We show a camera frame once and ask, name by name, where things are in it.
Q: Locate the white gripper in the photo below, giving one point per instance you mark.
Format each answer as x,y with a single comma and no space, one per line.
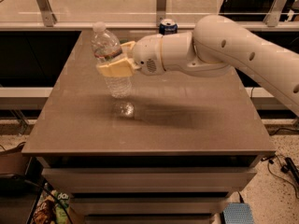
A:
147,55

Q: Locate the clear plastic water bottle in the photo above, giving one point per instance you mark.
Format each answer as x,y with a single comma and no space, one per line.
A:
107,48

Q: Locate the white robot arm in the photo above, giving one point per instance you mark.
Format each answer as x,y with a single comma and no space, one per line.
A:
215,44

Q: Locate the blue soda can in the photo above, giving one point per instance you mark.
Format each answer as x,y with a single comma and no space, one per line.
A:
168,27

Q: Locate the grey drawer cabinet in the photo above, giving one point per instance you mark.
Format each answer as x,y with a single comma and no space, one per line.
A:
174,151

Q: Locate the black office chair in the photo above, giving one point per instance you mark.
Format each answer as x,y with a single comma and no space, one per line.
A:
245,10

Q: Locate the brown bag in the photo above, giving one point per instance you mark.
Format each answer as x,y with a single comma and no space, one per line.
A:
12,162

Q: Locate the snack bags in bin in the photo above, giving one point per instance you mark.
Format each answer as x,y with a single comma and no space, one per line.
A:
51,209

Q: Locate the blue perforated box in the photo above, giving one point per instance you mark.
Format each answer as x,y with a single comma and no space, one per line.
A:
237,213

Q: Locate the middle metal railing post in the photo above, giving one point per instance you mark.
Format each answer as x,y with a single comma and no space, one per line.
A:
160,10

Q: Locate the metal railing post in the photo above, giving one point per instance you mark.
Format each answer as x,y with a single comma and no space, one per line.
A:
47,14
273,15
160,10

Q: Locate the left metal railing post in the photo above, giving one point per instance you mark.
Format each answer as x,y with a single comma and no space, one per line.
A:
47,14

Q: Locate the right metal railing post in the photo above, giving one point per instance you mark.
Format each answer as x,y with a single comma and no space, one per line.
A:
273,15

